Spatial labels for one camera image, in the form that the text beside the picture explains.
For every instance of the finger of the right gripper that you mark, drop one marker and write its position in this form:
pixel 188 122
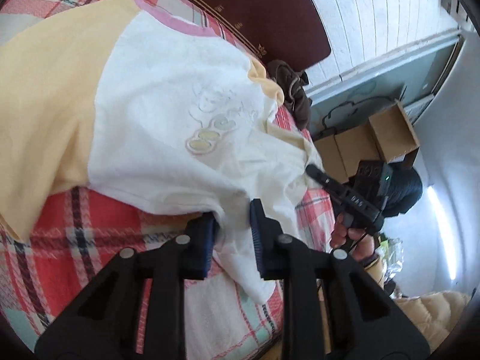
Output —
pixel 330 185

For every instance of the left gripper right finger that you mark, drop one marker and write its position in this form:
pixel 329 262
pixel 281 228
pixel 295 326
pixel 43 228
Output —
pixel 332 308

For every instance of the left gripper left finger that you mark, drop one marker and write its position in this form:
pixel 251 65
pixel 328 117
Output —
pixel 134 308

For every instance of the yellow white pink-collar shirt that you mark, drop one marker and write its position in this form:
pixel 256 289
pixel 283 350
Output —
pixel 129 101

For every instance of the yellow right sleeve forearm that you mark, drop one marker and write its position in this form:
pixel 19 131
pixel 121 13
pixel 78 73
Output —
pixel 434 314

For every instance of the person's right hand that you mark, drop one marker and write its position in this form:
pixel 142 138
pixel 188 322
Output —
pixel 365 247

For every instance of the cream white garment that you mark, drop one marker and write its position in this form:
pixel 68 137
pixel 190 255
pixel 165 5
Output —
pixel 268 163

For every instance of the cardboard box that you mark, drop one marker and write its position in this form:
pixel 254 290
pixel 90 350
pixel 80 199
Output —
pixel 387 135

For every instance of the dark brown hooded jacket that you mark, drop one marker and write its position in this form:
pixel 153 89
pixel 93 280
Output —
pixel 292 84

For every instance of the dark brown wooden headboard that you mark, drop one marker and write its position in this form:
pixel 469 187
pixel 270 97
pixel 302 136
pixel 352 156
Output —
pixel 289 30

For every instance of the white door frame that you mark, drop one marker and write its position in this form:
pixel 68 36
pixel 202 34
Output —
pixel 385 63

